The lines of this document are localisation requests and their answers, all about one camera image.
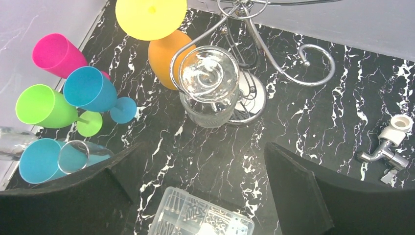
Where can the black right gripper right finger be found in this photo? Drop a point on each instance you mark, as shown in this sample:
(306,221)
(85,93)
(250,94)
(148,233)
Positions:
(311,199)

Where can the pink plastic wine glass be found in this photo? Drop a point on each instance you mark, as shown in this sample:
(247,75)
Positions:
(56,54)

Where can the silver wire glass rack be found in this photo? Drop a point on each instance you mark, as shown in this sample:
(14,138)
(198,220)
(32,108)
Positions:
(252,93)

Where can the clear glass wine glass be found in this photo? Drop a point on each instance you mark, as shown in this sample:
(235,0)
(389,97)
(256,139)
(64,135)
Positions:
(13,142)
(76,155)

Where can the blue plastic wine glass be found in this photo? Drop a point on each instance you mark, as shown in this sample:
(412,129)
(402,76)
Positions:
(88,89)
(39,162)

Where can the yellow plastic wine glass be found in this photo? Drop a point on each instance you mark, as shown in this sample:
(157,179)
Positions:
(156,21)

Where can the clear plastic screw box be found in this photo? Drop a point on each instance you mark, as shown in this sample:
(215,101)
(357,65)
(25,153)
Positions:
(180,213)

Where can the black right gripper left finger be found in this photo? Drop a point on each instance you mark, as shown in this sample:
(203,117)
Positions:
(92,201)

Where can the small silver metal fixture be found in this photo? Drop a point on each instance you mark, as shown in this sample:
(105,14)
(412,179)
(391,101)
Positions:
(391,136)

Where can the green plastic wine glass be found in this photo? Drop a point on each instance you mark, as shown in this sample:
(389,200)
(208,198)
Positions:
(43,106)

